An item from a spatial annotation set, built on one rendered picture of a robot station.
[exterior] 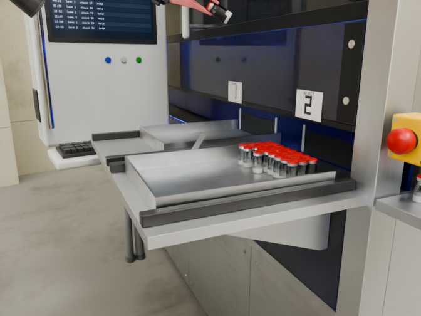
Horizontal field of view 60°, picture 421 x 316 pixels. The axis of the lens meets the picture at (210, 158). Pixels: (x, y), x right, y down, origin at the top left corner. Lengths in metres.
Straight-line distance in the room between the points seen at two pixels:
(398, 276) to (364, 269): 0.10
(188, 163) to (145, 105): 0.72
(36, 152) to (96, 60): 2.68
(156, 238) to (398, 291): 0.53
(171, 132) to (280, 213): 0.65
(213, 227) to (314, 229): 0.29
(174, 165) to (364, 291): 0.46
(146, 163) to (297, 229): 0.35
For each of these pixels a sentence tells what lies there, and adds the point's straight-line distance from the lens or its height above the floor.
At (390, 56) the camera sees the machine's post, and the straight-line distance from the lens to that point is 0.66.
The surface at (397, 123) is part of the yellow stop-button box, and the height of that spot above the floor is 1.02.
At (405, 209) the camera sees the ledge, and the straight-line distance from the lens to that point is 0.67.
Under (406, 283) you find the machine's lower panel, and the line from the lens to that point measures 0.88.
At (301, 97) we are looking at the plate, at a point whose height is 1.03.
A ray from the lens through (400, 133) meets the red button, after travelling 0.61.
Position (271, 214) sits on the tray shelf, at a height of 0.88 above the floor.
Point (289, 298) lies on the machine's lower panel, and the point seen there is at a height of 0.53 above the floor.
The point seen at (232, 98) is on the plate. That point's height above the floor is 1.00.
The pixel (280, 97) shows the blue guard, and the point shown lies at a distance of 0.90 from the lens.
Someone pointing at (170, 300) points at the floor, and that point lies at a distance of 1.88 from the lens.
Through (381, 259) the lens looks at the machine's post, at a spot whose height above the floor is 0.75.
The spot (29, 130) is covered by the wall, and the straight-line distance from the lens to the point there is 4.00.
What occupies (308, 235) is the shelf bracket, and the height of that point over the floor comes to 0.77.
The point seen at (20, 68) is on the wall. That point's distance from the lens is 3.94.
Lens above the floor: 1.12
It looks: 15 degrees down
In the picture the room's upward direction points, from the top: straight up
